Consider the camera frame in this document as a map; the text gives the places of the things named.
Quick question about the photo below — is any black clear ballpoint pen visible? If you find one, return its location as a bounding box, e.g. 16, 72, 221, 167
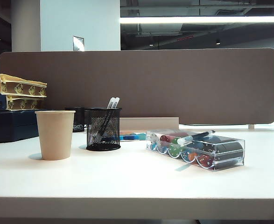
176, 130, 216, 146

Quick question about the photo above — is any white capped black pen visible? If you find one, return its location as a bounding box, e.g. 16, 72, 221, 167
103, 97, 120, 133
98, 97, 116, 136

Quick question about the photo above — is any black mesh pen holder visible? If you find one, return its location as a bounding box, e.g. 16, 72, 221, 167
84, 107, 123, 151

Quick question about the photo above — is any teal letter puzzle board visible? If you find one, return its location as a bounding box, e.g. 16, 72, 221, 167
119, 131, 147, 141

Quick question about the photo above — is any white poker chip stack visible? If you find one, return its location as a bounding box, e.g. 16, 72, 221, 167
150, 132, 161, 147

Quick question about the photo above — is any brown felt desk divider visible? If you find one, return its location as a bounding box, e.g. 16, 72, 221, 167
0, 48, 274, 126

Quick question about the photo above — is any green poker chip stack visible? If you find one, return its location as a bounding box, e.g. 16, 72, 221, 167
169, 137, 186, 157

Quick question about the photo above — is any black shiny bag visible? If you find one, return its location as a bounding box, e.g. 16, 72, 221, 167
65, 106, 85, 133

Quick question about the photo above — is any blue poker chip stack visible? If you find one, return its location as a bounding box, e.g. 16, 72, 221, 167
185, 140, 205, 152

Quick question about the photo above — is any beige paper cup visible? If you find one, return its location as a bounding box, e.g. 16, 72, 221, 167
35, 110, 76, 161

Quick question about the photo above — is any red LED ceiling sign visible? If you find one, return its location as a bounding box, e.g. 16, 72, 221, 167
176, 35, 195, 42

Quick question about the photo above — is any clear plastic poker chip box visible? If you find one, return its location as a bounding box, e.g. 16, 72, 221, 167
146, 129, 246, 172

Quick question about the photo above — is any black poker chip stack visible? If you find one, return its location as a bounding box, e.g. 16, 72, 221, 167
203, 139, 244, 169

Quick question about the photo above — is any long white ceiling light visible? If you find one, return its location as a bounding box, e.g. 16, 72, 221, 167
119, 15, 274, 24

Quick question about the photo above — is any yellow orange puzzle box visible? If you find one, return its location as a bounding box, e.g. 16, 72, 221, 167
0, 73, 48, 97

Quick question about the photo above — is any dark blue tool case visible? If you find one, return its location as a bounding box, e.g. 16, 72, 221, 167
0, 109, 41, 143

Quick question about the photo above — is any beige desk cable box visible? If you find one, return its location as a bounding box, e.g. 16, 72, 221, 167
119, 116, 180, 132

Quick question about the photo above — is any silver wall sign plate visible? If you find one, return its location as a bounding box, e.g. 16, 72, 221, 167
72, 35, 85, 52

